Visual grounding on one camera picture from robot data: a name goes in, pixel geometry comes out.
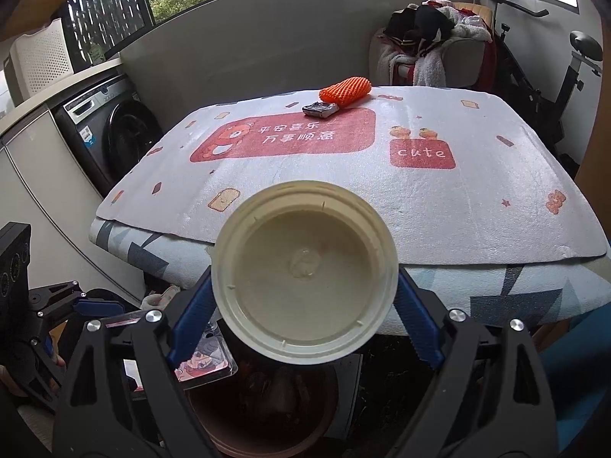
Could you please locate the pile of clothes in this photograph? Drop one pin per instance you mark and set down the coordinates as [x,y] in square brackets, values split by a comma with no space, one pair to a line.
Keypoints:
[429,24]

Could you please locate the lattice window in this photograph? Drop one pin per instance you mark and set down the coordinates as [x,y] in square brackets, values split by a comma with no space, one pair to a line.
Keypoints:
[110,9]

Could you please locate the white bear printed mat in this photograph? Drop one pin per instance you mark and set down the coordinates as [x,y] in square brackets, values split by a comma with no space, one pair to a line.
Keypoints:
[429,200]

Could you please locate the orange foam fruit net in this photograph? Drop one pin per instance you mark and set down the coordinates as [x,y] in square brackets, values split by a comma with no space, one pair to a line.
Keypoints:
[346,89]

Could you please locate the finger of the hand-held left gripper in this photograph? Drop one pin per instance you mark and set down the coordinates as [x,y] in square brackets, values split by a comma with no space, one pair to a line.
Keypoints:
[100,307]
[38,362]

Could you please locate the white laundry basket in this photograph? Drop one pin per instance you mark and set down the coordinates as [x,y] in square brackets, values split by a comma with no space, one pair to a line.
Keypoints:
[43,62]

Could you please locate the brown trash bin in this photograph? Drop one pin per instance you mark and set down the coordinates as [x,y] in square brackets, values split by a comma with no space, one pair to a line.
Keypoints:
[267,420]

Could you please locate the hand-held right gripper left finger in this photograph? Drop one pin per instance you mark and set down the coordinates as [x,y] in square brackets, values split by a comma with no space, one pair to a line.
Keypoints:
[191,319]

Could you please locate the cream round plastic lid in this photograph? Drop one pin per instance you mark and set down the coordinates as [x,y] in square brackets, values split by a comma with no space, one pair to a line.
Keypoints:
[305,272]

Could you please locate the white chair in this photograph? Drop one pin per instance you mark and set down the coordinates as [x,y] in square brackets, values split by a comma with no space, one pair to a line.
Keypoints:
[458,62]

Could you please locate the black exercise bike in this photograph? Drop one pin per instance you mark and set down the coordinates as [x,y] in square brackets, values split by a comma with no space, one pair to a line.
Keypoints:
[568,71]

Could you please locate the small silver box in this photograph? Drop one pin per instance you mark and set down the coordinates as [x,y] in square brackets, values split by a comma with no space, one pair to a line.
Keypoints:
[321,110]

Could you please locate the grey washing machine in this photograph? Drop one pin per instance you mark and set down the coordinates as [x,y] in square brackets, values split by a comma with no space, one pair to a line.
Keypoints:
[119,138]

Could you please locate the clear blister package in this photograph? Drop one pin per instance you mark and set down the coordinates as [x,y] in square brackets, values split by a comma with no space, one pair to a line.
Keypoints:
[210,362]

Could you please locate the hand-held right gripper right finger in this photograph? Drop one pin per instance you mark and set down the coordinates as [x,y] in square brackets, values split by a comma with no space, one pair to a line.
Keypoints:
[420,319]

